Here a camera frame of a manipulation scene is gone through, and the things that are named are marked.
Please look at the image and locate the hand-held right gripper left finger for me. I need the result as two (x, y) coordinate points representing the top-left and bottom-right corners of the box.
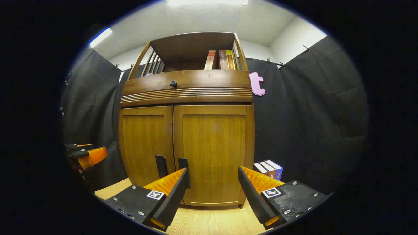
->
(104, 167), (191, 232)

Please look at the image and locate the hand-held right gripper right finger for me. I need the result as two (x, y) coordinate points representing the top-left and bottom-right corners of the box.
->
(238, 166), (332, 230)

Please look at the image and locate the wooden double-door shoe cabinet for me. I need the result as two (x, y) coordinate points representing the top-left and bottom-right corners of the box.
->
(118, 32), (256, 209)

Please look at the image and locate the wooden cabinet drawer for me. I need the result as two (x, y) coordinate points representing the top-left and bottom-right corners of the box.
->
(120, 69), (253, 108)

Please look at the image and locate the light brown book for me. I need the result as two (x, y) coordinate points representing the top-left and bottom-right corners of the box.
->
(260, 161), (277, 178)

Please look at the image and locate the blue book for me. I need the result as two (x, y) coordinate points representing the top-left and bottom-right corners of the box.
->
(265, 160), (284, 181)

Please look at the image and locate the black backdrop cloth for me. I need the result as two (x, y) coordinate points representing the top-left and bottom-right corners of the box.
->
(61, 35), (369, 196)

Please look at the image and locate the long ceiling light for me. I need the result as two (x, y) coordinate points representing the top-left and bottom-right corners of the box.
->
(90, 27), (113, 48)

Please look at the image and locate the yellow book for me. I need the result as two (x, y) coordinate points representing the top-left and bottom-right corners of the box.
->
(226, 50), (236, 71)

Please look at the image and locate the wide ceiling light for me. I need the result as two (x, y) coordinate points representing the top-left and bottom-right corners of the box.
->
(167, 0), (249, 6)

